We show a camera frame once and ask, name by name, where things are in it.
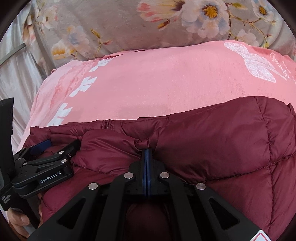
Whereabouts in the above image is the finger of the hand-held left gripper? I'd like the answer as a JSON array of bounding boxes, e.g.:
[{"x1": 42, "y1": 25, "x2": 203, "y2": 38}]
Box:
[
  {"x1": 13, "y1": 139, "x2": 52, "y2": 166},
  {"x1": 16, "y1": 138, "x2": 82, "y2": 180}
]

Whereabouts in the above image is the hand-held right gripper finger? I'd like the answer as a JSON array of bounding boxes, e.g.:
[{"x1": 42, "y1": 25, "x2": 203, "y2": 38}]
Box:
[
  {"x1": 147, "y1": 149, "x2": 263, "y2": 241},
  {"x1": 29, "y1": 148, "x2": 147, "y2": 241}
]

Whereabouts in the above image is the maroon puffer jacket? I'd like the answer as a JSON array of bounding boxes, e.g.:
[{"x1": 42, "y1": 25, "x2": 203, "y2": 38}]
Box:
[{"x1": 25, "y1": 95, "x2": 296, "y2": 241}]

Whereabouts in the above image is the person's left hand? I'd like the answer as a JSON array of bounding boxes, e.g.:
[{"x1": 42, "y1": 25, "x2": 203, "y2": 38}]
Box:
[{"x1": 6, "y1": 192, "x2": 44, "y2": 240}]

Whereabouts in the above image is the white satin curtain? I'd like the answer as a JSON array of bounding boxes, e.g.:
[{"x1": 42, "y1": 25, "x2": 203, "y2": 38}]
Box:
[{"x1": 0, "y1": 5, "x2": 55, "y2": 152}]

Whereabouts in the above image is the pink printed blanket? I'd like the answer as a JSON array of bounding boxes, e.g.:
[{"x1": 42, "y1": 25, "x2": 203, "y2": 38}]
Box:
[{"x1": 17, "y1": 40, "x2": 296, "y2": 151}]

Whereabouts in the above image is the grey floral quilt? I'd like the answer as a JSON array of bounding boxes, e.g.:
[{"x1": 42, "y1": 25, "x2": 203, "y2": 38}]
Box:
[{"x1": 22, "y1": 0, "x2": 296, "y2": 70}]

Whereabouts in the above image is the grey curtain strap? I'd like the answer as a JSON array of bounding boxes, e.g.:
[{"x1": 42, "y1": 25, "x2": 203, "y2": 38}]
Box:
[{"x1": 0, "y1": 43, "x2": 26, "y2": 66}]

